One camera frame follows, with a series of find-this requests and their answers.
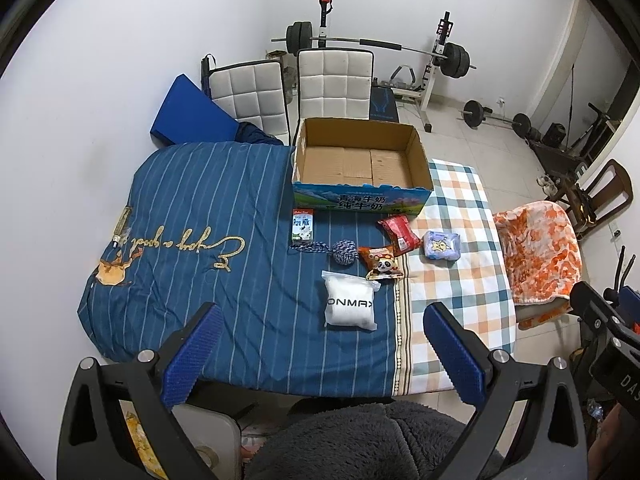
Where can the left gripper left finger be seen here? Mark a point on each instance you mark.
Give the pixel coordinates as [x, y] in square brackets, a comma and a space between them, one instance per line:
[95, 442]

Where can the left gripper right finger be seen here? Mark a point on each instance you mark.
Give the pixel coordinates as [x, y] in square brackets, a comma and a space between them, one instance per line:
[549, 443]

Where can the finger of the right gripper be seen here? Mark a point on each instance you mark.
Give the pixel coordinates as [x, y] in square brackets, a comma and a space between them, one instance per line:
[592, 308]

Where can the blue tissue pack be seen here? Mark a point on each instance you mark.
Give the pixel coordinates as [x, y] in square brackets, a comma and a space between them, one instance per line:
[438, 245]

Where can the red snack packet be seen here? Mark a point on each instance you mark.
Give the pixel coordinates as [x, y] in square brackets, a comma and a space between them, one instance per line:
[403, 239]

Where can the orange panda snack bag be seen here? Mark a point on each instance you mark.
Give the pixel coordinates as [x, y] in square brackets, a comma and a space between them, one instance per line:
[381, 263]

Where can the white ONMAX pouch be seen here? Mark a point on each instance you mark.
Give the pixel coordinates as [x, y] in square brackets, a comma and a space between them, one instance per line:
[350, 300]

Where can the blue white rope ball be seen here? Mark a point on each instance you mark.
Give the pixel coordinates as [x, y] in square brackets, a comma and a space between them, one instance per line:
[342, 252]

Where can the milk carton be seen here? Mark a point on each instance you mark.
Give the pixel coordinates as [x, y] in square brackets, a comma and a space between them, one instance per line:
[302, 231]

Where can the orange floral blanket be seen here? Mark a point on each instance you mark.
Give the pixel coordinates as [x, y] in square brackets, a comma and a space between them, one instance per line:
[542, 258]

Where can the brown wooden chair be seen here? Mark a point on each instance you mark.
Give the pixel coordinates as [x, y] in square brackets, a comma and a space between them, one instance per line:
[607, 195]

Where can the plaid bed sheet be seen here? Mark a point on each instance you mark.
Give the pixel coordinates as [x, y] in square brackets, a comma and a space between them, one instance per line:
[474, 288]

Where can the dark fuzzy garment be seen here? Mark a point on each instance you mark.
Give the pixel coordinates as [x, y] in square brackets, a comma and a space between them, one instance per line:
[341, 439]

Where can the floor barbell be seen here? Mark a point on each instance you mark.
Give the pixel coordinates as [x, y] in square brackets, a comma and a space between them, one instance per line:
[475, 114]

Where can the blue striped bed cover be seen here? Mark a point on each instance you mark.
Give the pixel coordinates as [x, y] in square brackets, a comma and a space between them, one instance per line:
[211, 222]

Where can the barbell on rack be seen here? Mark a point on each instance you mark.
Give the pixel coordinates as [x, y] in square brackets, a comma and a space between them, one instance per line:
[453, 60]

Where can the white weight bench rack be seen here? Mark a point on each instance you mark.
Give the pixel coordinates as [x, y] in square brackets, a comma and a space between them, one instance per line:
[421, 95]

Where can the cardboard box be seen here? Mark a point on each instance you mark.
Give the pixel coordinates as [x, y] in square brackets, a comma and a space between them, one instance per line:
[350, 164]

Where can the right white padded chair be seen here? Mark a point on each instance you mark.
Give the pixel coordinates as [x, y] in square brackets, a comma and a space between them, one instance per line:
[334, 83]

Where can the white padded chair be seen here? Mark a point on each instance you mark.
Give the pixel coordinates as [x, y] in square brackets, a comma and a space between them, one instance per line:
[249, 92]
[334, 83]

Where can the blue foam mat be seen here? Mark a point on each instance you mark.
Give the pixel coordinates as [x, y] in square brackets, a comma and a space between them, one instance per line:
[187, 115]

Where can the dark blue cloth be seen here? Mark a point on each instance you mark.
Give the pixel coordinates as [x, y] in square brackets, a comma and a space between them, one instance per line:
[251, 134]

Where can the left white padded chair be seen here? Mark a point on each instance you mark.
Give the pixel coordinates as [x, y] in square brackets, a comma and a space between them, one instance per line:
[249, 92]

